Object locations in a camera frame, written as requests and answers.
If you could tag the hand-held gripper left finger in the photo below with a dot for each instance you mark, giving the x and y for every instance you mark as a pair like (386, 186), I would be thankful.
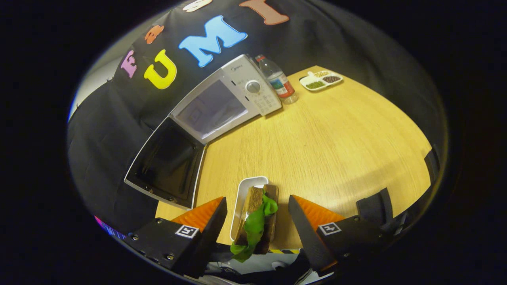
(208, 237)

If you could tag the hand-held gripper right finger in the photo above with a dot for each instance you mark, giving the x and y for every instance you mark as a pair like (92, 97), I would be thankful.
(311, 237)

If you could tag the sandwich with green lettuce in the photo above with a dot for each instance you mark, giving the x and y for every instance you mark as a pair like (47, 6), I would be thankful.
(255, 221)

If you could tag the white microwave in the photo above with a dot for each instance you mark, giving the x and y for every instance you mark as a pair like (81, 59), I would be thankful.
(237, 85)

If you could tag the yellow black striped tape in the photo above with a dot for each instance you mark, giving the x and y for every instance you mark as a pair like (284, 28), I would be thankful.
(283, 251)

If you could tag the white rectangular plate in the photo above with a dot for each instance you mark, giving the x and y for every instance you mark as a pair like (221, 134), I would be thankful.
(243, 190)

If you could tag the white divided dish with beans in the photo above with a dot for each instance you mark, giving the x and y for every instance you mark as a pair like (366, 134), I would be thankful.
(321, 81)

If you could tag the clear plastic bottle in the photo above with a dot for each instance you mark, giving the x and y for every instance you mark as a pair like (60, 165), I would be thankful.
(279, 81)

